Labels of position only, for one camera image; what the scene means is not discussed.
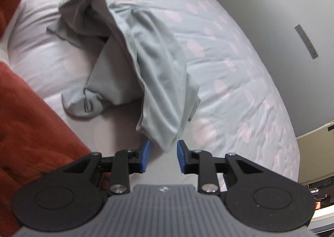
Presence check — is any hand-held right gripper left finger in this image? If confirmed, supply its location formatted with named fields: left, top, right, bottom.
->
left=63, top=140, right=151, bottom=196

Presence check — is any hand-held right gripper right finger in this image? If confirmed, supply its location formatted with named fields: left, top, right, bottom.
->
left=177, top=140, right=264, bottom=196

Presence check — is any grey long-sleeve shirt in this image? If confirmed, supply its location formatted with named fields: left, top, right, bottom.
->
left=46, top=0, right=201, bottom=153

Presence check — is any polka dot bed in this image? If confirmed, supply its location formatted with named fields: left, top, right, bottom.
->
left=0, top=0, right=300, bottom=193

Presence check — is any cream door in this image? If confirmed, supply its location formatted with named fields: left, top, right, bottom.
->
left=296, top=120, right=334, bottom=184

